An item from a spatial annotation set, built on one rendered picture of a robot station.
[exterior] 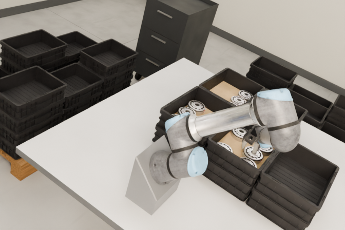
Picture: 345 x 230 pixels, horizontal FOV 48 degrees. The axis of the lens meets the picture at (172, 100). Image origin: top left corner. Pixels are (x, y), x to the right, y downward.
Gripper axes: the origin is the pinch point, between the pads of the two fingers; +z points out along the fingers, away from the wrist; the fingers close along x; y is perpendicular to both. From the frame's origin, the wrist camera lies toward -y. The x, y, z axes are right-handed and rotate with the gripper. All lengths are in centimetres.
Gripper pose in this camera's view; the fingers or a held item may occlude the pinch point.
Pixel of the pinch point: (247, 151)
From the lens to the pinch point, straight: 209.0
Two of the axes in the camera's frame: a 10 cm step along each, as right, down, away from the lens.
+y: 5.6, -3.4, 7.6
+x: -7.9, -4.9, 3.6
